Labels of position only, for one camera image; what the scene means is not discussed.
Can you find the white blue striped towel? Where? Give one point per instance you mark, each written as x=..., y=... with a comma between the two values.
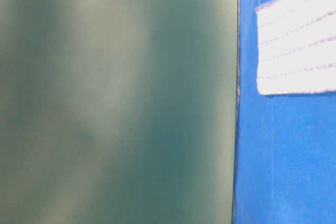
x=296, y=47

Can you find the blurred grey-green foreground panel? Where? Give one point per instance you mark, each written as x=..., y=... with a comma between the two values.
x=117, y=111

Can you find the blue table cloth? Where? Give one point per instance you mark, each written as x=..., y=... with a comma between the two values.
x=285, y=146

